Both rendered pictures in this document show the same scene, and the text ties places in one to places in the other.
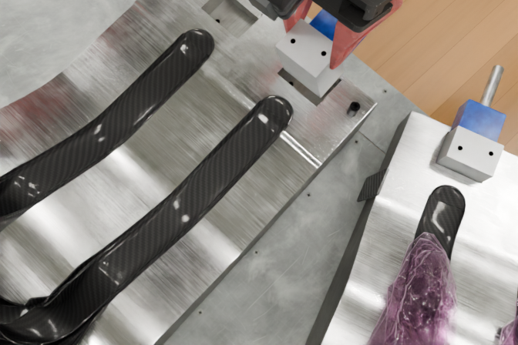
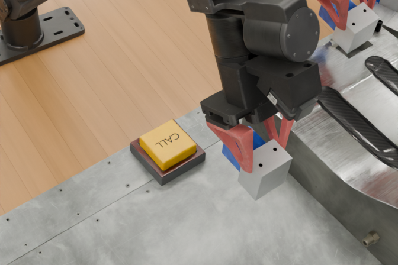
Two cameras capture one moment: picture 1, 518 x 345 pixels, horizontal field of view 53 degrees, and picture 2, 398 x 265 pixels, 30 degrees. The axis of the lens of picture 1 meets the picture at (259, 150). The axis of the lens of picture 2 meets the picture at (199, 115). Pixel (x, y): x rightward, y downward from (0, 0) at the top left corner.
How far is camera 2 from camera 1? 92 cm
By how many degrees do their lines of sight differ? 40
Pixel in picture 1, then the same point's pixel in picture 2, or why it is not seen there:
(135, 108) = (368, 139)
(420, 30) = not seen: hidden behind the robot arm
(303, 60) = (367, 21)
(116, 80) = (349, 145)
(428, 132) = (378, 10)
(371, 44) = not seen: hidden behind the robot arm
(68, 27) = (260, 217)
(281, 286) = not seen: outside the picture
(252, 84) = (356, 71)
